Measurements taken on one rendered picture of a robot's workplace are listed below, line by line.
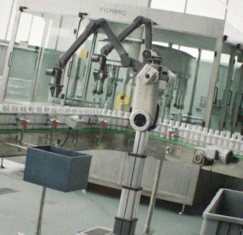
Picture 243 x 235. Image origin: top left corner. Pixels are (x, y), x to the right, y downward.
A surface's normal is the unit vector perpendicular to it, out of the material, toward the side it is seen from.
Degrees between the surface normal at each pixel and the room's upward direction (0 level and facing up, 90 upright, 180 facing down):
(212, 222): 90
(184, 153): 90
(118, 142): 90
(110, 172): 90
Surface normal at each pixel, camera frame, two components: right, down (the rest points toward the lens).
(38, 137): 0.92, 0.18
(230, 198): -0.24, 0.01
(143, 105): -0.39, 0.18
